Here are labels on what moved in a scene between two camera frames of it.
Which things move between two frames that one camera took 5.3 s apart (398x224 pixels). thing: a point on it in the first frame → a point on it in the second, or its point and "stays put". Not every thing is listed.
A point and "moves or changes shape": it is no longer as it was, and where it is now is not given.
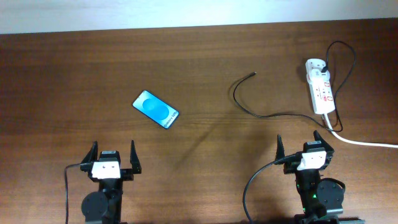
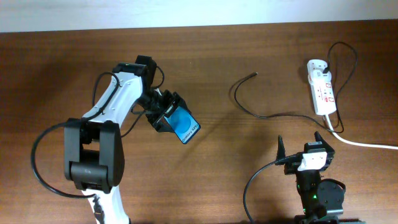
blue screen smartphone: x=155 y=109 moves or changes shape
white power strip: x=321 y=93 stays put
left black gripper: x=126 y=173 → x=158 y=124
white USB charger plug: x=316 y=76 stays put
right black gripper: x=329 y=152 stays put
